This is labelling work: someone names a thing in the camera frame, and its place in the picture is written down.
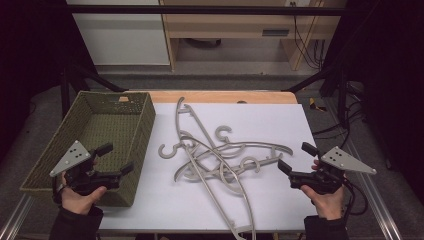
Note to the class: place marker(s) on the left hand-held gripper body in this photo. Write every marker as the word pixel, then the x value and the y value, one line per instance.
pixel 71 156

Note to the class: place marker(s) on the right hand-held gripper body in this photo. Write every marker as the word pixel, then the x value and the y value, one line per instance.
pixel 343 161

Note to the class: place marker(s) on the olive green woven basket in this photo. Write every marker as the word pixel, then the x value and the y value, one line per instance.
pixel 100 123

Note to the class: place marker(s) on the person's right hand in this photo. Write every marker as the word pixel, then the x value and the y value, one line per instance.
pixel 328 205

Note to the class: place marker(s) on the person's left hand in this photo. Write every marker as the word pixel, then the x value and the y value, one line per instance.
pixel 78 203

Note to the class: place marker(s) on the yellow and black tool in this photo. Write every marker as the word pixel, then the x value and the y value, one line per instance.
pixel 315 105

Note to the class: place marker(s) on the white sheet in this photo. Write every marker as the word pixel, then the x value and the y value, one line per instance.
pixel 266 126

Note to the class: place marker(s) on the black metal stand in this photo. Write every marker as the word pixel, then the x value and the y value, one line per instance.
pixel 65 90
pixel 341 90

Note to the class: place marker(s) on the black curtain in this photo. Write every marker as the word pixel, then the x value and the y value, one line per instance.
pixel 30 50
pixel 390 66

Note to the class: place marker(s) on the white cabinet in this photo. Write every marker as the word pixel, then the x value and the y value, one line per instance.
pixel 123 36

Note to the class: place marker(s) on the light wooden desk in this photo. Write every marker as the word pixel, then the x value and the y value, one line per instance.
pixel 233 25

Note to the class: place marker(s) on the aluminium rail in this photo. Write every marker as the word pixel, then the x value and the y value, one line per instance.
pixel 376 203
pixel 15 218

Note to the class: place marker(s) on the black horizontal frame bar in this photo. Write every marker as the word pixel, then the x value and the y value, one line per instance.
pixel 200 10

